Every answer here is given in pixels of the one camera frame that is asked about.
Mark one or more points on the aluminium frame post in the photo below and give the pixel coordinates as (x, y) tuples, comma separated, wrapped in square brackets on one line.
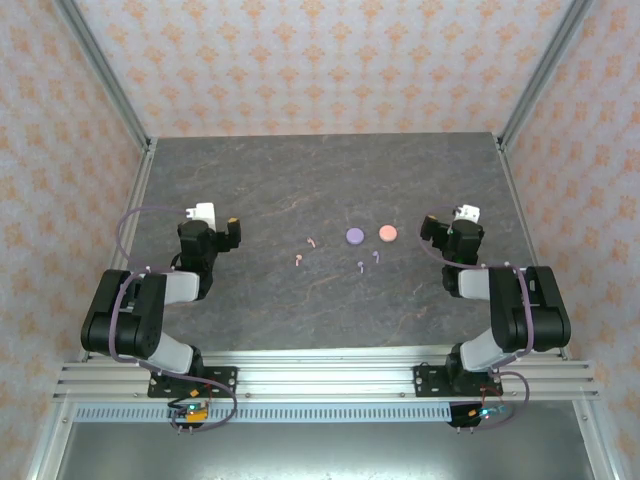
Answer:
[(545, 70), (105, 75)]

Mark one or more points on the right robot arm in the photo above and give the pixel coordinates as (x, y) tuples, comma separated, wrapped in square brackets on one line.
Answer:
[(530, 310)]

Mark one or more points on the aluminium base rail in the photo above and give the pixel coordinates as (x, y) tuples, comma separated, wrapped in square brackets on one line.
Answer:
[(325, 377)]

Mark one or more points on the aluminium table side rail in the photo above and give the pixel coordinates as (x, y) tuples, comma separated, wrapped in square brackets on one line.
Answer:
[(142, 180), (515, 190)]

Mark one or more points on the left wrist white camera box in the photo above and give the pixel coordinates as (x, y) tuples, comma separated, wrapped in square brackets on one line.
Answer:
[(202, 212)]

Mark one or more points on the pink earbud charging case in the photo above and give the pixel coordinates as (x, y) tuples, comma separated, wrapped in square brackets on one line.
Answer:
[(387, 233)]

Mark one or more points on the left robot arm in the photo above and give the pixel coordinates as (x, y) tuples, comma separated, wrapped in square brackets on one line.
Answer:
[(125, 320)]

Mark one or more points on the grey metal sheet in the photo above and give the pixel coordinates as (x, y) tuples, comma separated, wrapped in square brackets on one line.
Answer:
[(325, 450)]

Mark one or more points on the purple earbud charging case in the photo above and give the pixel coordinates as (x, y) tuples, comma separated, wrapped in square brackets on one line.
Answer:
[(355, 236)]

